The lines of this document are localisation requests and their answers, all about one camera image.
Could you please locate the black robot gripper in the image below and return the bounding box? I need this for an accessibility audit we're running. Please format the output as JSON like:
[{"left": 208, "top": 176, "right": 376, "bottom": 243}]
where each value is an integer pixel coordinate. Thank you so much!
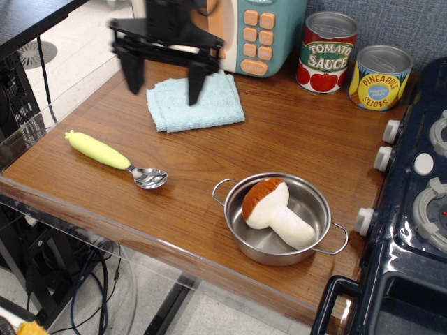
[{"left": 110, "top": 1, "right": 224, "bottom": 106}]

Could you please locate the spoon with yellow-green handle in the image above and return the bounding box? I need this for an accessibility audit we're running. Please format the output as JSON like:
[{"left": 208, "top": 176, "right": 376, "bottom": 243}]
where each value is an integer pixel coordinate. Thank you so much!
[{"left": 64, "top": 130, "right": 168, "bottom": 190}]

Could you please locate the light blue folded towel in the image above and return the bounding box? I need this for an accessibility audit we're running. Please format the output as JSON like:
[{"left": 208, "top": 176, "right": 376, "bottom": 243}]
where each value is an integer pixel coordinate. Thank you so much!
[{"left": 147, "top": 70, "right": 245, "bottom": 133}]

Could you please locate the toy microwave oven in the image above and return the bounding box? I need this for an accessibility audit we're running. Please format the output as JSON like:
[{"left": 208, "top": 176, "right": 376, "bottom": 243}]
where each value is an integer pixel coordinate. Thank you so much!
[{"left": 131, "top": 0, "right": 308, "bottom": 78}]

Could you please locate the black desk on left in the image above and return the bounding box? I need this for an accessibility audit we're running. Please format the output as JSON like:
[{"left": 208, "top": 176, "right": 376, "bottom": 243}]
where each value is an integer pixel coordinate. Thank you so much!
[{"left": 1, "top": 0, "right": 86, "bottom": 140}]

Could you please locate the tomato sauce can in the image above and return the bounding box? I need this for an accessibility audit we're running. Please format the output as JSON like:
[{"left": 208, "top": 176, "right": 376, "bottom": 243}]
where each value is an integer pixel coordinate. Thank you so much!
[{"left": 296, "top": 11, "right": 359, "bottom": 94}]

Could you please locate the plush mushroom toy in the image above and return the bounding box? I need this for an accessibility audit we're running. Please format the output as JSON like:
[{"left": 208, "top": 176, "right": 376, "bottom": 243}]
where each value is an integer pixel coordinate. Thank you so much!
[{"left": 242, "top": 177, "right": 316, "bottom": 250}]

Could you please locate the stainless steel pot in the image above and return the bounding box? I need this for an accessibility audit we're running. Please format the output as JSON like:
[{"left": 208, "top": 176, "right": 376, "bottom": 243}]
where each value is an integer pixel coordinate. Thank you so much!
[{"left": 220, "top": 172, "right": 340, "bottom": 266}]

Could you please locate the pineapple slices can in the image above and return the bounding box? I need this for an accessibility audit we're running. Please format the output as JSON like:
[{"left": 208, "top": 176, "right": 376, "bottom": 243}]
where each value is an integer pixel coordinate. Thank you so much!
[{"left": 349, "top": 45, "right": 413, "bottom": 112}]

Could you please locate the black table leg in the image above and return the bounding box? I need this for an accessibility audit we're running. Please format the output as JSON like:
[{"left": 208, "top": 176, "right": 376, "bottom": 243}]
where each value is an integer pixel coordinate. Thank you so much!
[{"left": 143, "top": 283, "right": 191, "bottom": 335}]

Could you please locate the dark blue toy stove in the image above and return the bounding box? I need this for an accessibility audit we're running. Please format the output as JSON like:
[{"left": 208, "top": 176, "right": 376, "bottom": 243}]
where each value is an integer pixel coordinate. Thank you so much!
[{"left": 312, "top": 58, "right": 446, "bottom": 334}]

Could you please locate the blue cable under table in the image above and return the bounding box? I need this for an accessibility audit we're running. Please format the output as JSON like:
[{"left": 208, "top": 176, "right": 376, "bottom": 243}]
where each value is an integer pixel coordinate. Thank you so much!
[{"left": 70, "top": 246, "right": 109, "bottom": 335}]

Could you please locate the black cable under table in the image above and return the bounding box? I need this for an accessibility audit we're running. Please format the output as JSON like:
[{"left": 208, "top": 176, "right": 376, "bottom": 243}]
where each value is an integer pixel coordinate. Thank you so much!
[{"left": 52, "top": 244, "right": 123, "bottom": 335}]

